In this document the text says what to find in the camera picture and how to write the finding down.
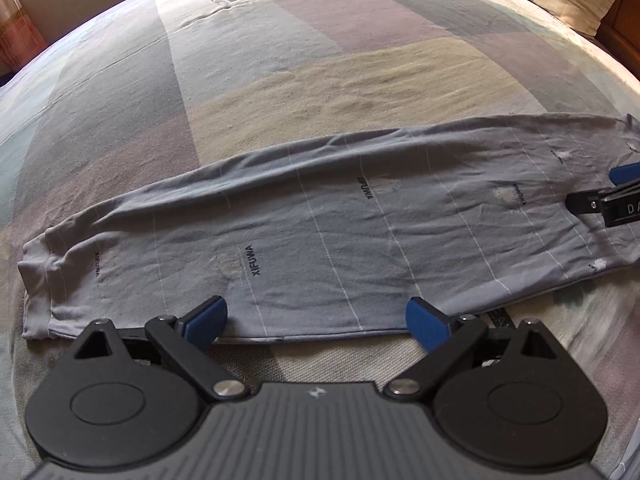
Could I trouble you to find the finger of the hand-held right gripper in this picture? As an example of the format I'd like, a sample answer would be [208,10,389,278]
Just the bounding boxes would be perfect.
[564,185,640,228]
[608,160,640,188]

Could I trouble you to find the grey pants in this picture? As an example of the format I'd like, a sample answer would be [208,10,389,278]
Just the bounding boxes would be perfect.
[19,113,640,344]

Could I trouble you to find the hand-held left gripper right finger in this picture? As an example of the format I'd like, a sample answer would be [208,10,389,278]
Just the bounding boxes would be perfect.
[383,295,561,402]

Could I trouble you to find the wooden headboard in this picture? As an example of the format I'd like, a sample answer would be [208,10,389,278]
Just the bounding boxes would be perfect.
[596,0,640,82]

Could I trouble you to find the pink checked curtain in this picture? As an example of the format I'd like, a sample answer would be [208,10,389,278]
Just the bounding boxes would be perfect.
[0,0,49,79]

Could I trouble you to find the bed with patchwork sheet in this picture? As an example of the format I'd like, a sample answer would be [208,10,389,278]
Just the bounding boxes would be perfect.
[0,0,640,480]

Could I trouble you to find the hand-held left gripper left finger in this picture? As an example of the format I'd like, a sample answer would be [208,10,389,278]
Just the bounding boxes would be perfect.
[71,294,252,402]

